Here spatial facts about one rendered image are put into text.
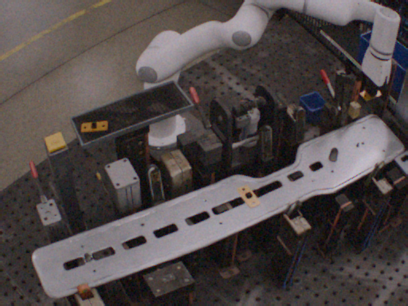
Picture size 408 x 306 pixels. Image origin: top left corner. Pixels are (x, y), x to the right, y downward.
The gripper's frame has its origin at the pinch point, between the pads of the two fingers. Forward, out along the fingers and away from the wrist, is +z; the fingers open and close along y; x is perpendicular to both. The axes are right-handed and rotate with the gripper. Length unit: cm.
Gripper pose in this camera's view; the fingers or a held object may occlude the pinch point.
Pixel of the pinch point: (371, 88)
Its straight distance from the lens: 169.7
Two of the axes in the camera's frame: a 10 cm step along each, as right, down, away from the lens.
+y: 4.8, 6.6, -5.9
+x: 8.8, -3.3, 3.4
